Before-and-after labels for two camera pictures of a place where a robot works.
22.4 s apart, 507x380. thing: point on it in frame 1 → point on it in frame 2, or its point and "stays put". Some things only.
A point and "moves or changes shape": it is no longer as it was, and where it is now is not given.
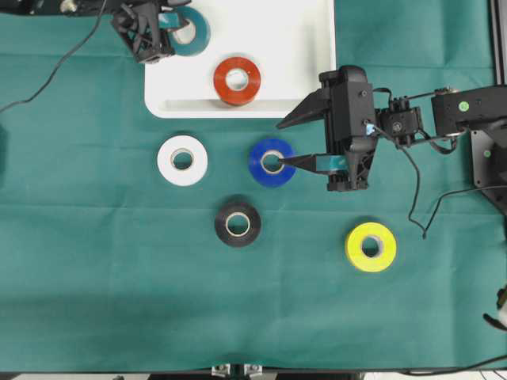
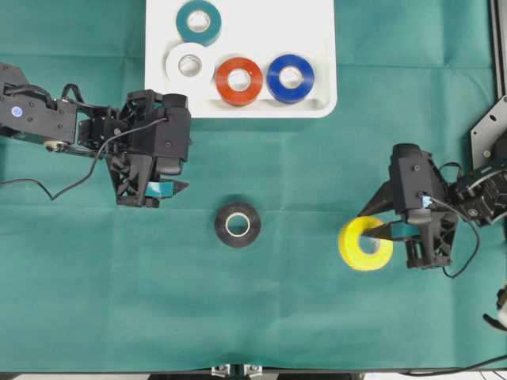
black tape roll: x=247 y=211 stays put
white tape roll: x=167 y=167 → x=177 y=53
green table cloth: x=130 y=242 stays put
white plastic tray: x=291 y=43 stays put
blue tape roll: x=256 y=155 → x=290 y=95
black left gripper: x=143 y=27 → x=152 y=137
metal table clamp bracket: x=242 y=370 stays put
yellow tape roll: x=386 y=247 moves or changes shape
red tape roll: x=233 y=97 stays put
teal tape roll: x=202 y=32 → x=204 y=37
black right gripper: x=347 y=99 → x=420 y=193
